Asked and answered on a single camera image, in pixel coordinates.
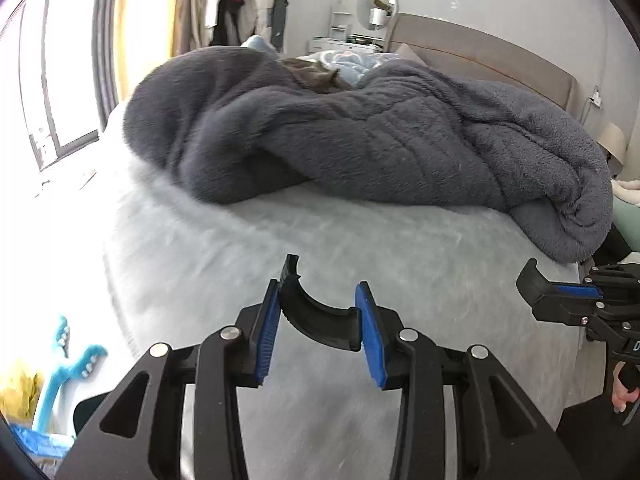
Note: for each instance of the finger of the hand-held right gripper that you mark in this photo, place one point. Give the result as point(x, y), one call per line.
point(575, 292)
point(615, 275)

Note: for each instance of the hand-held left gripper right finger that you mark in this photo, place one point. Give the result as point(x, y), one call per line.
point(372, 340)

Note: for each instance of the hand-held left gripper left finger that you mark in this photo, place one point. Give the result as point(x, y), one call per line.
point(265, 335)

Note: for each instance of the black curved plastic piece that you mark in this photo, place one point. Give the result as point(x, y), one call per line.
point(310, 320)

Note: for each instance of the dark trash bin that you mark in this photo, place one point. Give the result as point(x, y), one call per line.
point(87, 415)

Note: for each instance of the person's right hand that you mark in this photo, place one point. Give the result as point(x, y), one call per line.
point(625, 390)

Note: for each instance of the pale green furniture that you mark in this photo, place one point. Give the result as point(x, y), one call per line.
point(627, 225)

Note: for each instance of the bed with grey sheet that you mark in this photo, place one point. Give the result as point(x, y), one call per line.
point(300, 230)

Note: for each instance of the dark cloth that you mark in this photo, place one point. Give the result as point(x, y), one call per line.
point(600, 445)

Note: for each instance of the dark grey fleece blanket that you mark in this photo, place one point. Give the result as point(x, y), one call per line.
point(350, 150)

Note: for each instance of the blue plush toy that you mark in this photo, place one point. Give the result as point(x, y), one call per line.
point(55, 390)

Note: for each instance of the blue snack packet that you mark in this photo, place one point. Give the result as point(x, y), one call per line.
point(40, 442)

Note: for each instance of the yellow plastic bag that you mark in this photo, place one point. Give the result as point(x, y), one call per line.
point(20, 390)

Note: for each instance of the grey brown headboard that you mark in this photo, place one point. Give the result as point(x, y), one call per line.
point(475, 50)

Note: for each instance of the brown cloth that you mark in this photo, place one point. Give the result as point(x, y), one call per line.
point(315, 75)

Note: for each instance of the light blue quilt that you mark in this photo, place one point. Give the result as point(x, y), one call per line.
point(360, 62)

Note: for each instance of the white bedside shelf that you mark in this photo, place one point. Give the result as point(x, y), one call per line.
point(340, 25)

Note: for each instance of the dark framed window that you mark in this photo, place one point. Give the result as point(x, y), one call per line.
point(65, 85)

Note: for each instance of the grey curtain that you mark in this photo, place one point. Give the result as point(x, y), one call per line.
point(110, 45)

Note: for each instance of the yellow curtain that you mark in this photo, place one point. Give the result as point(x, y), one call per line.
point(150, 25)

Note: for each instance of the hanging clothes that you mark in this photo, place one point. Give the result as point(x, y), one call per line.
point(240, 5)

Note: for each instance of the round mirror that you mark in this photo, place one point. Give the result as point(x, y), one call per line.
point(377, 5)

